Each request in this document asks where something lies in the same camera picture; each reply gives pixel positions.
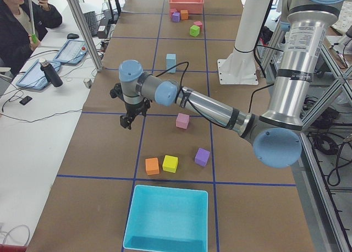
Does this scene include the pink plastic tray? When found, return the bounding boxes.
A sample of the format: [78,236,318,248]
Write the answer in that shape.
[169,0,204,14]

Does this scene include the light pink foam block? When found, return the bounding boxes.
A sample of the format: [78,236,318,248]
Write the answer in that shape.
[175,113,190,129]

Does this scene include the seated person in black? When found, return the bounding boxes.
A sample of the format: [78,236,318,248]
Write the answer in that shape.
[1,0,62,76]

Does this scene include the green foam block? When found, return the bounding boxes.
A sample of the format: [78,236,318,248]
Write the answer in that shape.
[189,25,200,37]

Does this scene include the tape roll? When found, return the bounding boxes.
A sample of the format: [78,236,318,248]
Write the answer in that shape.
[83,78,92,89]

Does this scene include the black computer mouse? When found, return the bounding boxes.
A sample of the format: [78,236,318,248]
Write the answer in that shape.
[67,33,80,40]

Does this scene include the orange foam block left side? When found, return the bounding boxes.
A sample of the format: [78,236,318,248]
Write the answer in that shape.
[145,157,160,176]

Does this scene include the purple foam block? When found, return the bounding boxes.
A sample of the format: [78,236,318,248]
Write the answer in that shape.
[171,12,181,23]
[194,147,210,167]

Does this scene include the light blue foam block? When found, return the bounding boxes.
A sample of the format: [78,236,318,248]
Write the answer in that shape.
[166,53,176,67]
[166,61,176,73]

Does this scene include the purple foam block left side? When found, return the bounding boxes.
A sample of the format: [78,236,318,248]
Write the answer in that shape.
[194,147,210,167]

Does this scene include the black keyboard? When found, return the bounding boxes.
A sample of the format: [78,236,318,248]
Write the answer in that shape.
[83,11,98,36]

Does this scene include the magenta foam block near tray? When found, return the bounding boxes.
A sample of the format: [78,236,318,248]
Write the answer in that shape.
[169,8,177,18]

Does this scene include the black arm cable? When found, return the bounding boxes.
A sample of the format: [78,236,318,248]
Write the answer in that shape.
[156,61,237,126]

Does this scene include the teach pendant far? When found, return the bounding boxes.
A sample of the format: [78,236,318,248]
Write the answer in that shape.
[53,40,87,65]

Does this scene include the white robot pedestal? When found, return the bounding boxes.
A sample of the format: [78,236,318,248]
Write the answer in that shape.
[217,0,273,85]

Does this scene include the teach pendant near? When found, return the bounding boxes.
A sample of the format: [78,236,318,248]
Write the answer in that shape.
[16,58,63,90]

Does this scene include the orange foam block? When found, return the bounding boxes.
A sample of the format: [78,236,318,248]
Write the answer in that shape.
[180,9,189,20]
[145,157,160,176]

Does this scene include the orange foam block right side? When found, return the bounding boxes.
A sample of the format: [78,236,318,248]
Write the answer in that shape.
[180,9,189,20]

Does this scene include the black water bottle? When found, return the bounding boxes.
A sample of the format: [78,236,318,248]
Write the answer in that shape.
[38,58,63,87]

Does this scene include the black smartphone on table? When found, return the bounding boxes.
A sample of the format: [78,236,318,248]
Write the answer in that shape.
[19,96,32,106]

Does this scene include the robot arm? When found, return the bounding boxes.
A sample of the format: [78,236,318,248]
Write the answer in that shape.
[110,0,344,168]

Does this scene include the red foam block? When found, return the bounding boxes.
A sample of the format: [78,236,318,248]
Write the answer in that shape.
[193,21,203,31]

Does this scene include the teach pendant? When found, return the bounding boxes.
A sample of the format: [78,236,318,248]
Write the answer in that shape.
[16,58,63,90]
[53,40,87,65]

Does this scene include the yellow foam block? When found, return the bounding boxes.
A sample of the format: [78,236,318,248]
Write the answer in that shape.
[162,155,178,173]

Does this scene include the aluminium frame post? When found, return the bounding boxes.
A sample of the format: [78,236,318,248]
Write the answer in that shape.
[67,0,103,72]

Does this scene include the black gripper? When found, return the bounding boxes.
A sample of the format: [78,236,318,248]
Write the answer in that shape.
[109,83,150,130]

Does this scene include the blue plastic bin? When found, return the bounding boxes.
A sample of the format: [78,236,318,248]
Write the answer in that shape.
[123,185,208,251]

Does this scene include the purple foam block right side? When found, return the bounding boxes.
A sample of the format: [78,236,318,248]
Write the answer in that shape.
[171,12,181,23]

